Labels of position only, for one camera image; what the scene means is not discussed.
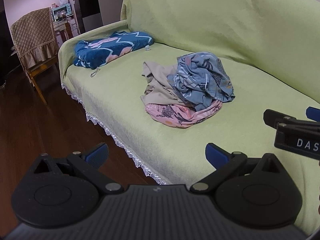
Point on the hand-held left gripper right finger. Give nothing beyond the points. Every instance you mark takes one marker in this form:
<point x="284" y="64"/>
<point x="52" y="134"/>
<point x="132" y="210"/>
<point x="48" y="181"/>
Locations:
<point x="216" y="155"/>

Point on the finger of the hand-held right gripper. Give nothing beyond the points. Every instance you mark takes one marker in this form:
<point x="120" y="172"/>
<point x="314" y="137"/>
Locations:
<point x="275" y="118"/>
<point x="313" y="113"/>

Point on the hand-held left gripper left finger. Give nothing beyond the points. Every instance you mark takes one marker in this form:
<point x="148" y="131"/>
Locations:
<point x="96" y="155"/>

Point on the blue patterned garment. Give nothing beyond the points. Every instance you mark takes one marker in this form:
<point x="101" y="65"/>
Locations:
<point x="200" y="80"/>

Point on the pink patterned garment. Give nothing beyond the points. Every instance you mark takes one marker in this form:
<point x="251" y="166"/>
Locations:
<point x="175" y="116"/>

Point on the beige garment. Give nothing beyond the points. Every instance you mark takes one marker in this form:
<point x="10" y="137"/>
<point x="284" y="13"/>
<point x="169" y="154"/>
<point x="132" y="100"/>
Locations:
<point x="157" y="85"/>

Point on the blue floral blanket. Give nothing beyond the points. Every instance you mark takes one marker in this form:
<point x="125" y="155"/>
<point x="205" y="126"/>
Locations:
<point x="100" y="52"/>

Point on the wooden chair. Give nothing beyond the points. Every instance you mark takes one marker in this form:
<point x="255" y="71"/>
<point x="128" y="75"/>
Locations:
<point x="37" y="70"/>

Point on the small white round object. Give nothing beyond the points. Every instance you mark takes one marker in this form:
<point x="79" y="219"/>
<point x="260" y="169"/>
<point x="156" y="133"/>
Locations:
<point x="147" y="48"/>

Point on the wooden side table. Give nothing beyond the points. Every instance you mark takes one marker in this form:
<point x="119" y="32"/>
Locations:
<point x="66" y="30"/>

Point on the brown quilted chair cover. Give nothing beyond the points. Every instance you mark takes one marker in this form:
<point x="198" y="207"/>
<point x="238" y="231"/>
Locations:
<point x="32" y="37"/>

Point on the black refrigerator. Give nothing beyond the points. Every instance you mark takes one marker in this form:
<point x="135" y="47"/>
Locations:
<point x="88" y="12"/>

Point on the dark cabinet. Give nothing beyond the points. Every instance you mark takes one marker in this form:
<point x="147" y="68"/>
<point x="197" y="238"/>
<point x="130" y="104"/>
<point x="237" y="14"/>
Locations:
<point x="6" y="42"/>

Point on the teal toaster oven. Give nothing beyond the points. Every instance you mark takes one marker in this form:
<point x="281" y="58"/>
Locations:
<point x="62" y="12"/>

